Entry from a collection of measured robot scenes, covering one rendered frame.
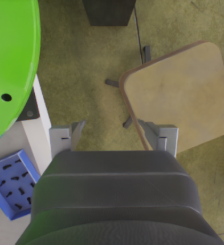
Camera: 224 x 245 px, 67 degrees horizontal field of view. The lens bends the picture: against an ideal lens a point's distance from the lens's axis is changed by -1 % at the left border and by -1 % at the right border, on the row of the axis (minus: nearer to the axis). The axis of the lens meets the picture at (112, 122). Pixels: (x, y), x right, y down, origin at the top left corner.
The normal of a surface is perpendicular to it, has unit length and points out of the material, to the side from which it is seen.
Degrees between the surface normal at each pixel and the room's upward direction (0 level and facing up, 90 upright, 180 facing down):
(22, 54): 25
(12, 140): 0
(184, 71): 0
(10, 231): 0
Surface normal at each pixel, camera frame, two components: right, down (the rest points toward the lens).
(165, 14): 0.02, 0.25
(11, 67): 0.40, 0.36
